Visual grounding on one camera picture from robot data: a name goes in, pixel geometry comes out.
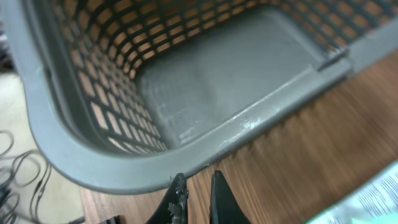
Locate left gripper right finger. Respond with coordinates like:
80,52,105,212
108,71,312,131
210,170,251,224

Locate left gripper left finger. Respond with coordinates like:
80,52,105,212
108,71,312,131
147,173,188,224

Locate green sponge pack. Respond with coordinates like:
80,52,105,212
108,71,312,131
306,161,397,224

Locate grey plastic mesh basket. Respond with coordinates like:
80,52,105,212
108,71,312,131
1,0,397,194

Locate cables on floor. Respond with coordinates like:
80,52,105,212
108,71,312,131
0,129,86,224

